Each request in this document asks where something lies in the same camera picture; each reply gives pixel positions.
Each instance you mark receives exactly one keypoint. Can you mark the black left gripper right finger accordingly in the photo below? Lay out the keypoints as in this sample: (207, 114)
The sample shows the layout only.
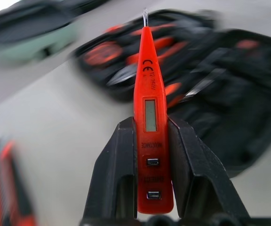
(196, 174)

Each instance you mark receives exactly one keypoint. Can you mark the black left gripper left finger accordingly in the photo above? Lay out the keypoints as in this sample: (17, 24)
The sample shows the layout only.
(112, 169)

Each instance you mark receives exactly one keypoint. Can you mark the orange voltage tester pen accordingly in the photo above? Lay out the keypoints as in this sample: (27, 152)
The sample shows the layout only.
(152, 77)

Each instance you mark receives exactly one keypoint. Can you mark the black tool case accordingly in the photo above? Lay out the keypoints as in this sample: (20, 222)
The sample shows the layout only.
(239, 99)

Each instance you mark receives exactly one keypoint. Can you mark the round orange black tape measure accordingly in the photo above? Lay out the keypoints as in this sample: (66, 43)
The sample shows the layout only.
(101, 54)

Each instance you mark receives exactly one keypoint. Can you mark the mint green box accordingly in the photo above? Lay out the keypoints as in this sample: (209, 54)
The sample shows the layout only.
(29, 44)

